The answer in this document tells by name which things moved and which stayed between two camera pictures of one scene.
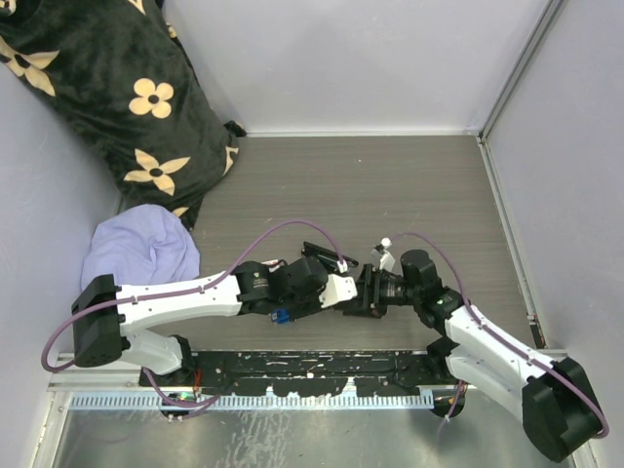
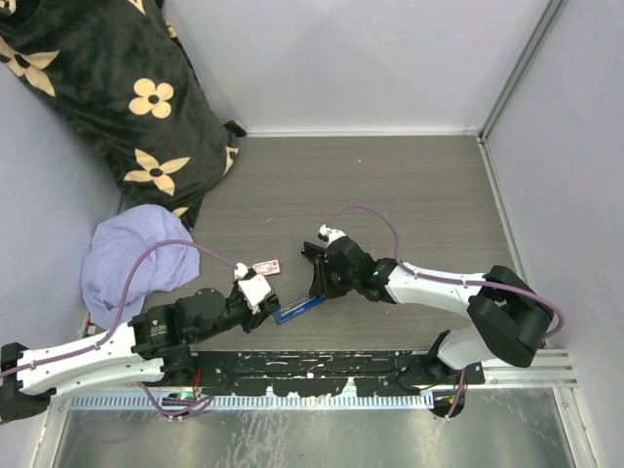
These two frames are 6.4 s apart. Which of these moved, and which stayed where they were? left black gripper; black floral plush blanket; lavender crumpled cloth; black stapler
Moved: left black gripper
Stayed: lavender crumpled cloth; black stapler; black floral plush blanket
